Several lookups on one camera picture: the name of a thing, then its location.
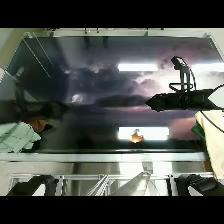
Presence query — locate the silver frame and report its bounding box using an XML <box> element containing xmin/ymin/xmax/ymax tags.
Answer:
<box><xmin>0</xmin><ymin>28</ymin><xmax>224</xmax><ymax>197</ymax></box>

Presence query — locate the pale green garment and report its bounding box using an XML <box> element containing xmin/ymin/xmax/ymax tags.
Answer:
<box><xmin>0</xmin><ymin>121</ymin><xmax>43</xmax><ymax>154</ymax></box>

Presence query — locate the cream garment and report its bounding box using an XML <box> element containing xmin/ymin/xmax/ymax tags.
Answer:
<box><xmin>194</xmin><ymin>109</ymin><xmax>224</xmax><ymax>181</ymax></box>

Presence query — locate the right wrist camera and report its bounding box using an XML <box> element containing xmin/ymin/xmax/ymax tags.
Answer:
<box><xmin>169</xmin><ymin>55</ymin><xmax>198</xmax><ymax>94</ymax></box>

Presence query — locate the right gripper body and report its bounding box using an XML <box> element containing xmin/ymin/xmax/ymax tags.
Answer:
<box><xmin>162</xmin><ymin>88</ymin><xmax>218</xmax><ymax>112</ymax></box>

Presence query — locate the black cable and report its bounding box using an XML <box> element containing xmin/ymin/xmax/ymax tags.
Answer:
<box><xmin>199</xmin><ymin>111</ymin><xmax>224</xmax><ymax>135</ymax></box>

